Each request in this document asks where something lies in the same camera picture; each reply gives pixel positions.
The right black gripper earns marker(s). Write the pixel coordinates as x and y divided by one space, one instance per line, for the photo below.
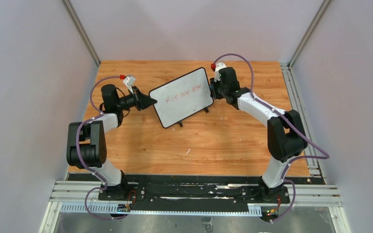
214 88

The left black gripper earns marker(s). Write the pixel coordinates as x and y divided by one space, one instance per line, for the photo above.
138 99

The white whiteboard black frame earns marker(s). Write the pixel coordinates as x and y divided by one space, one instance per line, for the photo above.
182 97

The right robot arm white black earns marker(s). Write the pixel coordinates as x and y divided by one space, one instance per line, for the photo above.
285 132

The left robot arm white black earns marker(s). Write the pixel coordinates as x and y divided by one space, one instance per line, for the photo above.
86 145

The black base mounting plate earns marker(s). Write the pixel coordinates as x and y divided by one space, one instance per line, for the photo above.
187 193

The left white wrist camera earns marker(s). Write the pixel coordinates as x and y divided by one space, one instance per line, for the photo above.
129 81

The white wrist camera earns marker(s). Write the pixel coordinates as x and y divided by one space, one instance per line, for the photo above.
129 81
217 67

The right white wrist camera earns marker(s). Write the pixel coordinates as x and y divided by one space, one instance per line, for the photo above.
217 67

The right aluminium side rail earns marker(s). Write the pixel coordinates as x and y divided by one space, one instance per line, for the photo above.
296 101

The left aluminium corner post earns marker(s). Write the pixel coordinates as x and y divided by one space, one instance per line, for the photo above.
81 31

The aluminium corner post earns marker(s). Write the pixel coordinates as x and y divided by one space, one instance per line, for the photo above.
81 31
309 32

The right aluminium corner post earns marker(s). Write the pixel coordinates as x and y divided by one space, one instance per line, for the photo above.
309 32

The aluminium frame rail front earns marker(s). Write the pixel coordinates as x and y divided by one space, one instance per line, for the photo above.
74 206

